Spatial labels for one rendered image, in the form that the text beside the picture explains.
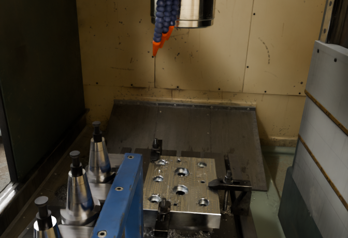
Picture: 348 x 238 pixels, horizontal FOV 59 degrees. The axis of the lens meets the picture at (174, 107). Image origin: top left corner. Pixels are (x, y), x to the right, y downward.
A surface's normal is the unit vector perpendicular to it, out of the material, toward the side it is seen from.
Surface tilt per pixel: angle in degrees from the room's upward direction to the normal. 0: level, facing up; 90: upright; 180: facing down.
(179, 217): 90
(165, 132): 25
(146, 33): 90
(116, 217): 0
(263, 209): 0
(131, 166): 0
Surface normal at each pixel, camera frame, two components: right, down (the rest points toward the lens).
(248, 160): 0.00, -0.69
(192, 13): 0.25, 0.37
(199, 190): 0.03, -0.93
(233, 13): -0.07, 0.37
